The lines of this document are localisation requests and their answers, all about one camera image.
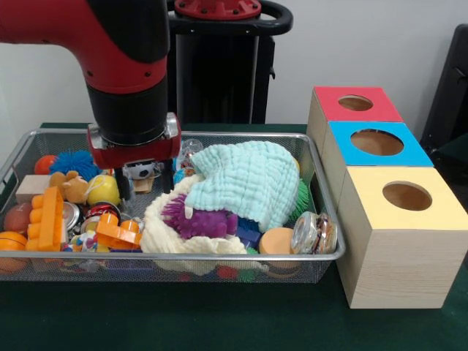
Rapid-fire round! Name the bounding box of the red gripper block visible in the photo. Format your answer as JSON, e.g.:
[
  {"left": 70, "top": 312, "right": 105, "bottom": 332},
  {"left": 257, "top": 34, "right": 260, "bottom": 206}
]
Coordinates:
[{"left": 86, "top": 112, "right": 182, "bottom": 201}]

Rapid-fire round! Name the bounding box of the blue spiky rubber ball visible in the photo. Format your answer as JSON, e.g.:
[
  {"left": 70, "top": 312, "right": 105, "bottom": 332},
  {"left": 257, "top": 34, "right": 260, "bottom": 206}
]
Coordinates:
[{"left": 49, "top": 149, "right": 102, "bottom": 182}]

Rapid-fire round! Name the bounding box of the brown plush monkey toy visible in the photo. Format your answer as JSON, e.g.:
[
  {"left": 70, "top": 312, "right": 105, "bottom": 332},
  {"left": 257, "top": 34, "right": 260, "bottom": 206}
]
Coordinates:
[{"left": 49, "top": 170, "right": 90, "bottom": 205}]

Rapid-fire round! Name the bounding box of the wooden box with three holes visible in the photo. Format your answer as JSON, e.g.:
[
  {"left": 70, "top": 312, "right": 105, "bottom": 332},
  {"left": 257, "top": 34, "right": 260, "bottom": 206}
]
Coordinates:
[{"left": 306, "top": 86, "right": 468, "bottom": 310}]

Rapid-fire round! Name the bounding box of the shallow wire mesh bin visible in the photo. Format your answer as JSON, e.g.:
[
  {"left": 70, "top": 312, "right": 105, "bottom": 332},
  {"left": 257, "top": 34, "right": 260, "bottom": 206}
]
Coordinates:
[{"left": 0, "top": 128, "right": 346, "bottom": 285}]

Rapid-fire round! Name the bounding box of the small black white soccer ball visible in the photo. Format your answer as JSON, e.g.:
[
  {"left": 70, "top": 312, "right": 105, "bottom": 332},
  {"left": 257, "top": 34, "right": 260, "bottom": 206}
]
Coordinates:
[{"left": 124, "top": 161, "right": 156, "bottom": 181}]

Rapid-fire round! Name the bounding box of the black upright panel on stand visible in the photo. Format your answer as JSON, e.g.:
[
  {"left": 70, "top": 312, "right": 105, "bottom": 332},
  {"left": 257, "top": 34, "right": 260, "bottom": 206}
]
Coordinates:
[{"left": 420, "top": 23, "right": 468, "bottom": 154}]

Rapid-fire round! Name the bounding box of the mint green waffle cloth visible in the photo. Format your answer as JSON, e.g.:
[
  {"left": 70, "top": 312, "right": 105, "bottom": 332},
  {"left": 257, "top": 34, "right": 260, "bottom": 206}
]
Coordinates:
[{"left": 184, "top": 141, "right": 301, "bottom": 233}]

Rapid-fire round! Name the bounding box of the cream knitted cloth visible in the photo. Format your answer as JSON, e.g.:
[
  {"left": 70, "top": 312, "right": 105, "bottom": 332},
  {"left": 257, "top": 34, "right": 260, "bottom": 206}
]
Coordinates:
[{"left": 140, "top": 174, "right": 249, "bottom": 275}]

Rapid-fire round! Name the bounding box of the long orange building block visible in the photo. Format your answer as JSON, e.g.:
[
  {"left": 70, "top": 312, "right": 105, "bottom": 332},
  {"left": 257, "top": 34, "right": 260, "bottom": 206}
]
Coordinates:
[{"left": 24, "top": 186, "right": 65, "bottom": 252}]

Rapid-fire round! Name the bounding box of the dark green table cloth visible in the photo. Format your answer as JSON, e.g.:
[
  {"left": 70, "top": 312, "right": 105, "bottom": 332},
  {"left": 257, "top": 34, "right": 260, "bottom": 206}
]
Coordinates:
[{"left": 0, "top": 122, "right": 468, "bottom": 351}]

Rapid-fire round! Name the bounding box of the purple spiky monster toy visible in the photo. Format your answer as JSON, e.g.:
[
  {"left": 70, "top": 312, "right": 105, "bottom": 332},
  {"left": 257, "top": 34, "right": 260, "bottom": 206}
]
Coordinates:
[{"left": 162, "top": 195, "right": 239, "bottom": 241}]

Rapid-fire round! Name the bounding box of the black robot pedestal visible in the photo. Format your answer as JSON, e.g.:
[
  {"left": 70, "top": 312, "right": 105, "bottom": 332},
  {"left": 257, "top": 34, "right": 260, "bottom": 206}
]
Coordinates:
[{"left": 166, "top": 0, "right": 293, "bottom": 124}]

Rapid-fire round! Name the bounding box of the yellow smiley face ball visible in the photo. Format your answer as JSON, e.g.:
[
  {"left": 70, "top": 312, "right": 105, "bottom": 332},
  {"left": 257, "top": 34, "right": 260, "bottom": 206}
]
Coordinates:
[{"left": 86, "top": 174, "right": 121, "bottom": 206}]

